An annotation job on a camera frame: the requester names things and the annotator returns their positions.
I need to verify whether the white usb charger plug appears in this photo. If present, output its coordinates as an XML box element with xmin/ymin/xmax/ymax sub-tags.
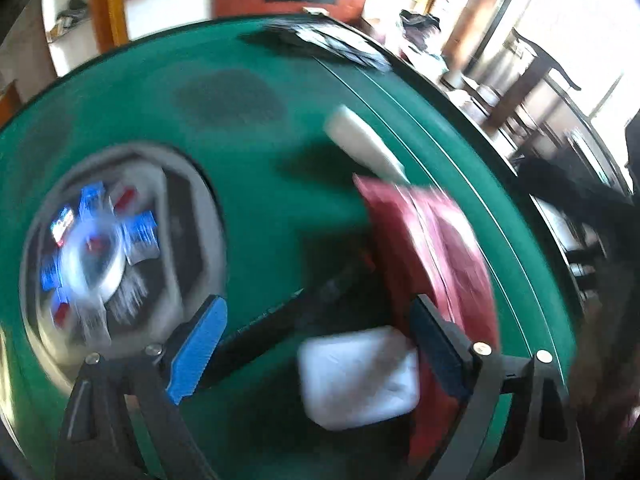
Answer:
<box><xmin>297</xmin><ymin>326</ymin><xmax>420</xmax><ymax>431</ymax></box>

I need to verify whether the black marker with red cap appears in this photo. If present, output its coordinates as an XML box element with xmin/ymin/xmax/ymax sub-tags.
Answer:
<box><xmin>196</xmin><ymin>254</ymin><xmax>375</xmax><ymax>390</ymax></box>

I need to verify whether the red foil packet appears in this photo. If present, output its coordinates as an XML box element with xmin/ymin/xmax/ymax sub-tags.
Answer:
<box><xmin>354</xmin><ymin>176</ymin><xmax>500</xmax><ymax>464</ymax></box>

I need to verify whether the mahjong table control panel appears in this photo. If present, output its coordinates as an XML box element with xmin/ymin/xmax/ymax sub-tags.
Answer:
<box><xmin>20</xmin><ymin>142</ymin><xmax>227</xmax><ymax>392</ymax></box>

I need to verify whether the white oval plastic piece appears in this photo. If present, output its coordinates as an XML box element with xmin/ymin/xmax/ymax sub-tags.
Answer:
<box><xmin>324</xmin><ymin>105</ymin><xmax>409</xmax><ymax>184</ymax></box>

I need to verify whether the dark wooden chair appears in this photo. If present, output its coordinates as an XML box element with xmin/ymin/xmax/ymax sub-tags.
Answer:
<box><xmin>463</xmin><ymin>27</ymin><xmax>582</xmax><ymax>134</ymax></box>

